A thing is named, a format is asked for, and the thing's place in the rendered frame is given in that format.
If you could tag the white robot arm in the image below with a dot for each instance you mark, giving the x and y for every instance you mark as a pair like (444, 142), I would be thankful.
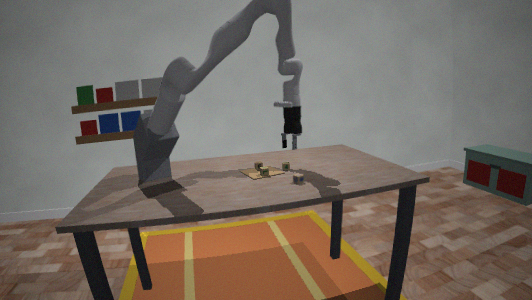
(185, 78)

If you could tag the tan square mat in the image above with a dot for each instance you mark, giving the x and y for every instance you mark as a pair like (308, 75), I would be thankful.
(255, 174)

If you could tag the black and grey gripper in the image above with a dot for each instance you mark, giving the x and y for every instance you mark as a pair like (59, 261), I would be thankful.
(292, 115)

